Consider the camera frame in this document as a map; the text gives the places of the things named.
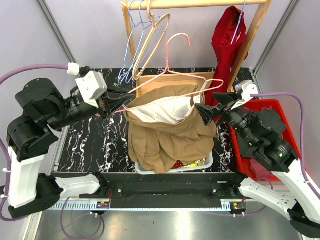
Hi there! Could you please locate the black marble mat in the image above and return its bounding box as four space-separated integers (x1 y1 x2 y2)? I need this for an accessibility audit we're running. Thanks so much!
57 67 261 174

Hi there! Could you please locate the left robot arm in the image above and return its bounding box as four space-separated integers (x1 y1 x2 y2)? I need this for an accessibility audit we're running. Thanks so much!
3 78 135 220

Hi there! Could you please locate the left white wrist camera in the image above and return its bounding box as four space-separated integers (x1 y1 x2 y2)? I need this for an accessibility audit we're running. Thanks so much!
75 70 108 108

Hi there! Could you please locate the light blue wire hanger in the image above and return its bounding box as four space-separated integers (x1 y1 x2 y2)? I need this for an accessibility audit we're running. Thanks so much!
117 0 136 84

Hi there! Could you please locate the pink garment in bin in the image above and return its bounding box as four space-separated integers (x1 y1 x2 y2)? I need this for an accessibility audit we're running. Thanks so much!
249 106 276 178

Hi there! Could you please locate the red dress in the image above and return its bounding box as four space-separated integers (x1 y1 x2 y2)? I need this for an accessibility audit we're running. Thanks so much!
205 6 247 106

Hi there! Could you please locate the lemon print skirt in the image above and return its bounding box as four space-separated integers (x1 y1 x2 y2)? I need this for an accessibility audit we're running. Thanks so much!
183 158 210 170

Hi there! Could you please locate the blue hanger of lemon skirt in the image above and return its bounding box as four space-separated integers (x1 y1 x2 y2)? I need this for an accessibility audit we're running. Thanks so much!
123 0 161 84

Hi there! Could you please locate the tan and white garment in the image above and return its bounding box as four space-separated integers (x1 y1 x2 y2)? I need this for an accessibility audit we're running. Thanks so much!
124 84 217 174

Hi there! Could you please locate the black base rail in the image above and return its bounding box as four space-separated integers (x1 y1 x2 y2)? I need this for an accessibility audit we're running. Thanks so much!
66 173 246 212

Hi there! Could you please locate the dark striped shirt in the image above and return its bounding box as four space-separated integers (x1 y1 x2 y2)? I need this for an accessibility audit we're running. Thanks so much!
235 129 260 159

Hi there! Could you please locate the beige wooden hanger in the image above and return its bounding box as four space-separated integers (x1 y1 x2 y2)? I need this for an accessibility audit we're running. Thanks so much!
132 0 171 81

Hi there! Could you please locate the white plastic laundry basket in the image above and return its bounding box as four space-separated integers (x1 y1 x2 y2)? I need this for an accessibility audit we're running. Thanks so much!
129 147 214 175

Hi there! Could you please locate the blue hanger of red dress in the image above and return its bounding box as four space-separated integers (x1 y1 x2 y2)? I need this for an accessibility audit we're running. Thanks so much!
230 0 247 45

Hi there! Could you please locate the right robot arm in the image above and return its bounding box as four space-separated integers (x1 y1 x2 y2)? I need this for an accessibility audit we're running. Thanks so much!
195 93 320 239

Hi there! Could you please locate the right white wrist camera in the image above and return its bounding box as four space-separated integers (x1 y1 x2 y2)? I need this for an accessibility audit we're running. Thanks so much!
231 80 258 110

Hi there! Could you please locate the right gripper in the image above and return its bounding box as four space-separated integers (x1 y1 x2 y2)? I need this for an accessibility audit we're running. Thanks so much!
194 90 259 146

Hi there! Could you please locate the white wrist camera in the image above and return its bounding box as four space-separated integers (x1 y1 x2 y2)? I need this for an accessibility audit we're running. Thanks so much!
231 80 258 110
75 70 108 108

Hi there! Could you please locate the pink wire hanger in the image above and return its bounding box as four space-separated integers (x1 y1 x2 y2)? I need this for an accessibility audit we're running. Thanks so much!
126 33 225 97

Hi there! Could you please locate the red polka dot garment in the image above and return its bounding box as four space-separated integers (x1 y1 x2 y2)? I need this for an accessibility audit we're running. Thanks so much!
172 161 184 169

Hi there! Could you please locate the red plastic bin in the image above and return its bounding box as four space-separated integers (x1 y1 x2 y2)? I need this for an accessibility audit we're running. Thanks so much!
229 99 301 180

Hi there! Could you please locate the wooden clothes rack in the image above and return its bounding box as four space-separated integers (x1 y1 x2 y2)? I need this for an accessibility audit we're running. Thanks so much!
121 0 271 96

